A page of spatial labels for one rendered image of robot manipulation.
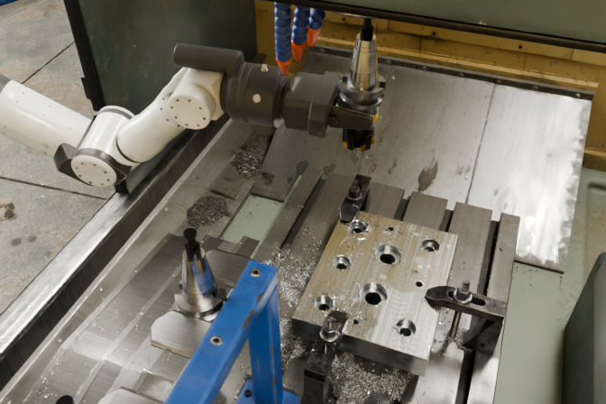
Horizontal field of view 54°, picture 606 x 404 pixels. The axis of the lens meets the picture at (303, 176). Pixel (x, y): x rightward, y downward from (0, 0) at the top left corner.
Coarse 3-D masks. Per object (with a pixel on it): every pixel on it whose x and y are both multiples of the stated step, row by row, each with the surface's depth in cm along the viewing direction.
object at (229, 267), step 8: (216, 248) 81; (208, 256) 79; (216, 256) 79; (224, 256) 79; (232, 256) 79; (240, 256) 79; (216, 264) 78; (224, 264) 78; (232, 264) 78; (240, 264) 78; (216, 272) 77; (224, 272) 77; (232, 272) 77; (240, 272) 77; (224, 280) 76; (232, 280) 76; (232, 288) 76
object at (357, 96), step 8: (344, 80) 83; (384, 80) 82; (344, 88) 80; (352, 88) 80; (376, 88) 80; (344, 96) 82; (352, 96) 80; (360, 96) 80; (368, 96) 80; (376, 96) 80; (344, 104) 82; (352, 104) 81; (360, 104) 81; (368, 104) 81; (376, 104) 81
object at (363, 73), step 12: (360, 48) 77; (372, 48) 77; (360, 60) 78; (372, 60) 78; (348, 72) 81; (360, 72) 79; (372, 72) 79; (348, 84) 81; (360, 84) 80; (372, 84) 80
